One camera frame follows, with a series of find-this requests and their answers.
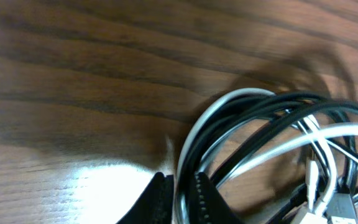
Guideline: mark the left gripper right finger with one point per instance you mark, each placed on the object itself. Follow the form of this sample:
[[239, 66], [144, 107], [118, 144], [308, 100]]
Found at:
[[205, 204]]

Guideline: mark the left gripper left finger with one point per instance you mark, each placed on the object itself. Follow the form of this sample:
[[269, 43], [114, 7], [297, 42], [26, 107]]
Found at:
[[155, 204]]

